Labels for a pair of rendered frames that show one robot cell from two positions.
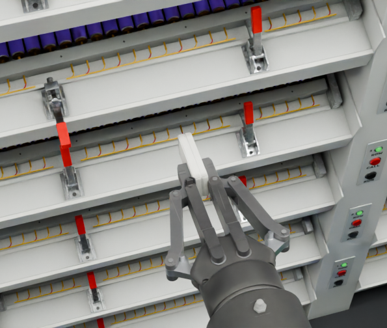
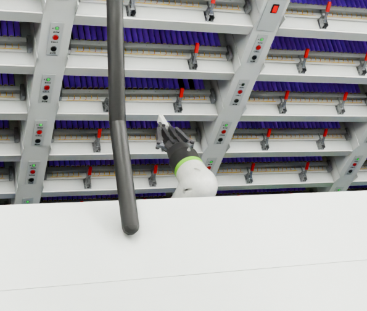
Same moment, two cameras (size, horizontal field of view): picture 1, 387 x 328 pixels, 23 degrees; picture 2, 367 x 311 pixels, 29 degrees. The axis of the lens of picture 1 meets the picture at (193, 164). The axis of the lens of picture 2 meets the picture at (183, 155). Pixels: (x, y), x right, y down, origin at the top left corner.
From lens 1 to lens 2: 1.36 m
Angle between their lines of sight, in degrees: 18
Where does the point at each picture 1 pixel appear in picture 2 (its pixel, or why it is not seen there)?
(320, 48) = (200, 110)
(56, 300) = not seen: hidden behind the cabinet
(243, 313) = (184, 150)
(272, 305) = (192, 150)
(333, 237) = not seen: hidden behind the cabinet
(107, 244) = (96, 184)
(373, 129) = (211, 151)
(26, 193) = (78, 147)
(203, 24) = (161, 92)
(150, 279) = not seen: hidden behind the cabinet
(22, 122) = (94, 111)
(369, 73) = (214, 124)
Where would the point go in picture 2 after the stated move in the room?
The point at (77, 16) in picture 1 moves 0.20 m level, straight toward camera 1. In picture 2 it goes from (129, 73) to (138, 113)
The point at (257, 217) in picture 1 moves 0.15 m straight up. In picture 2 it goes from (184, 137) to (197, 101)
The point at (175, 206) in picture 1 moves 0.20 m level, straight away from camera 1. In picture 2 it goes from (158, 130) to (157, 90)
